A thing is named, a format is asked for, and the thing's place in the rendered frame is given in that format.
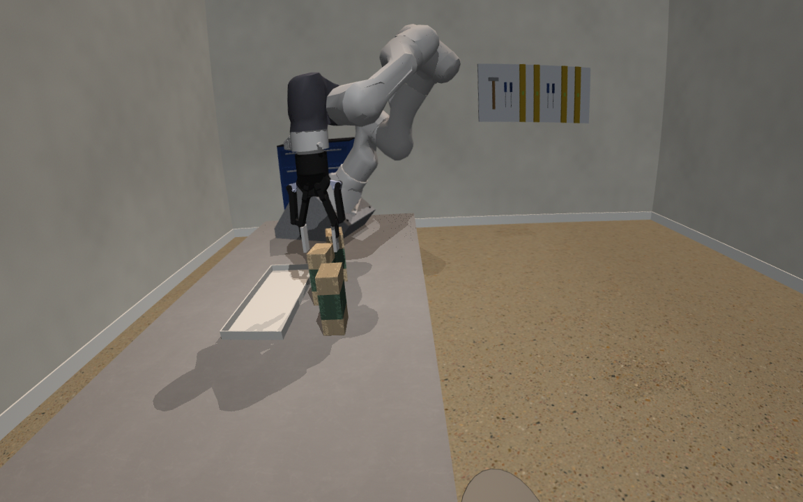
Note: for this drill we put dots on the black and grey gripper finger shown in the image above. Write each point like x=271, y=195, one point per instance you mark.
x=335, y=220
x=293, y=205

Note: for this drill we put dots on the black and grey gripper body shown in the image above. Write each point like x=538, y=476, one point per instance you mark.
x=311, y=169

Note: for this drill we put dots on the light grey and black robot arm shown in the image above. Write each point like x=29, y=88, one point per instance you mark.
x=315, y=102

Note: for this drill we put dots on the tan rectangular block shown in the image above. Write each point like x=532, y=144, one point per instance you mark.
x=321, y=253
x=332, y=298
x=340, y=254

